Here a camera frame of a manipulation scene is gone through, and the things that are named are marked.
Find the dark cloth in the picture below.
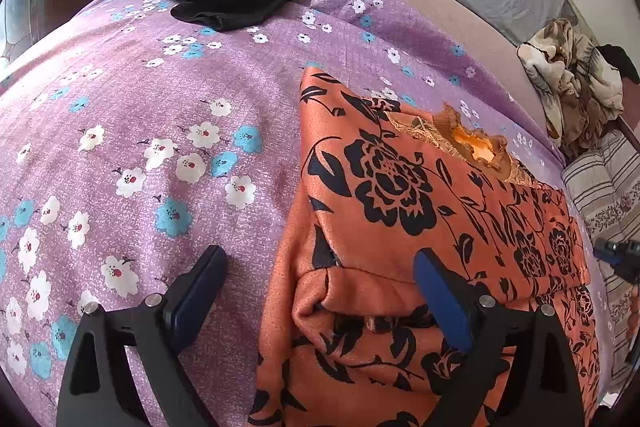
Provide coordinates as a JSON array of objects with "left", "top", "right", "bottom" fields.
[{"left": 597, "top": 44, "right": 640, "bottom": 84}]

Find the pink brown mattress cover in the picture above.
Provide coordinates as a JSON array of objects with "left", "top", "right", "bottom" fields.
[{"left": 327, "top": 0, "right": 563, "bottom": 148}]

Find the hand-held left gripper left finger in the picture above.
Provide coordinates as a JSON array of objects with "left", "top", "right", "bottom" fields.
[{"left": 56, "top": 245, "right": 230, "bottom": 427}]

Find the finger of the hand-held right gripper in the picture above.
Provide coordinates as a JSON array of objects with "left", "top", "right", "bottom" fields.
[{"left": 593, "top": 238, "right": 640, "bottom": 284}]

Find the striped floral pillow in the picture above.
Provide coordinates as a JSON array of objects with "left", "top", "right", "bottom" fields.
[{"left": 560, "top": 129, "right": 640, "bottom": 395}]

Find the orange black floral garment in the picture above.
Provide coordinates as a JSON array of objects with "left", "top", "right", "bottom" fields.
[{"left": 248, "top": 67, "right": 601, "bottom": 427}]

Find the beige printed blanket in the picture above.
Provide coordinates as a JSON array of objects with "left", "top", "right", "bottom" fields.
[{"left": 516, "top": 18, "right": 626, "bottom": 158}]

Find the purple floral bedsheet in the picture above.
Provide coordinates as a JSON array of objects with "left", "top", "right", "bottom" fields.
[{"left": 0, "top": 0, "right": 568, "bottom": 427}]

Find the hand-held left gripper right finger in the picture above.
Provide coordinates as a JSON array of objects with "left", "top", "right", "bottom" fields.
[{"left": 414, "top": 248, "right": 586, "bottom": 427}]

